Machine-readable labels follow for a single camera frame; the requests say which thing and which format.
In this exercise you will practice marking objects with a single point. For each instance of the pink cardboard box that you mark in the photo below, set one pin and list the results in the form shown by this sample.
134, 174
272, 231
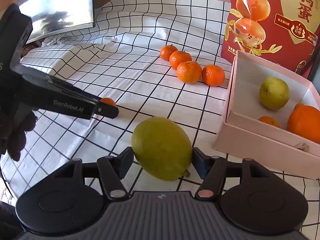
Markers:
241, 134

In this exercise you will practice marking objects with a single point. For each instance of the black grid white tablecloth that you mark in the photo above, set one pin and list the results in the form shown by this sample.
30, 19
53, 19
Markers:
119, 59

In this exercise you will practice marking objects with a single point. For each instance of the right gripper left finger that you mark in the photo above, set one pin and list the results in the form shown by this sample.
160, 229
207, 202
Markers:
111, 171

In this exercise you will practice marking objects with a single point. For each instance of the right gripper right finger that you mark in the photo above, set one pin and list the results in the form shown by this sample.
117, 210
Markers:
212, 170

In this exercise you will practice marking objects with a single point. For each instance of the small mandarin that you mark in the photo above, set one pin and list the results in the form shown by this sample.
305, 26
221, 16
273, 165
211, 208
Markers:
298, 105
108, 101

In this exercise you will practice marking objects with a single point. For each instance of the yellowish mandarin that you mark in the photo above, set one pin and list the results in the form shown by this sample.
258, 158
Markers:
269, 120

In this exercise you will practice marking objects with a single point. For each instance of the green lemon in box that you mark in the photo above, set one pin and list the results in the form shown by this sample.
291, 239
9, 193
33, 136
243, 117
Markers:
274, 93

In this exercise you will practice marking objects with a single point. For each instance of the black monitor screen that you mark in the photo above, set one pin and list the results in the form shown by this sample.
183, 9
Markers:
51, 17

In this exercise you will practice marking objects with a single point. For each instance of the large orange in box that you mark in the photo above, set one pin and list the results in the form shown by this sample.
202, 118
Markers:
305, 122

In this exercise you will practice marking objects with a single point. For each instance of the black gloved left hand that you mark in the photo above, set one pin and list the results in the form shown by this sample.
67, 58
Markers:
13, 140

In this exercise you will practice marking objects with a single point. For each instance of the red snack bag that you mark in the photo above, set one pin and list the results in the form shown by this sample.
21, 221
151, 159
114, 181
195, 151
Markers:
285, 32

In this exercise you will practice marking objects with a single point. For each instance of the green lemon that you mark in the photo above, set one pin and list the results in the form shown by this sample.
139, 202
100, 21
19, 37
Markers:
274, 93
162, 148

